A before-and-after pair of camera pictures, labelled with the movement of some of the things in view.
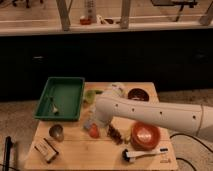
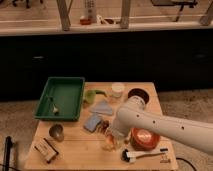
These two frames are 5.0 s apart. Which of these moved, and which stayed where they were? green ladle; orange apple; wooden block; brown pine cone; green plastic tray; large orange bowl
Moved: orange apple; brown pine cone
Stayed: wooden block; green ladle; green plastic tray; large orange bowl
